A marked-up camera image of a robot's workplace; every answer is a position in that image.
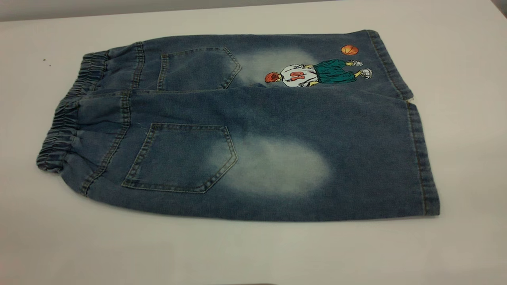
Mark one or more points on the blue denim shorts with print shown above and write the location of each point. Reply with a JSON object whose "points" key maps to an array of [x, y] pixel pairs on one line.
{"points": [[277, 118]]}

